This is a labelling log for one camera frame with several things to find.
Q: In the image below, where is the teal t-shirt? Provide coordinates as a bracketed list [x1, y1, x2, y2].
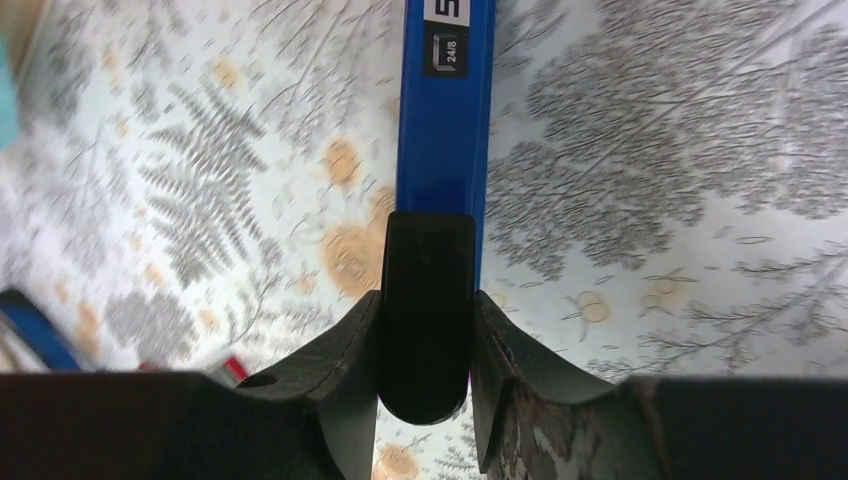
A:
[0, 36, 20, 150]

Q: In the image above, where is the floral table mat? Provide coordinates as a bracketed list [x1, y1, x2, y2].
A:
[1, 1, 847, 479]

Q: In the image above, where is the blue stapler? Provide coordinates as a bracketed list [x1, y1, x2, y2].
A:
[1, 289, 83, 371]
[378, 0, 496, 425]

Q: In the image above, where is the red white staples box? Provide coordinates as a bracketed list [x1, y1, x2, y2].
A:
[137, 352, 249, 388]

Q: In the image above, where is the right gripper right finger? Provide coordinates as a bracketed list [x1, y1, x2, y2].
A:
[471, 291, 636, 479]

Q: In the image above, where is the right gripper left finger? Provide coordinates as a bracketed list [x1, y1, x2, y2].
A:
[236, 291, 380, 479]

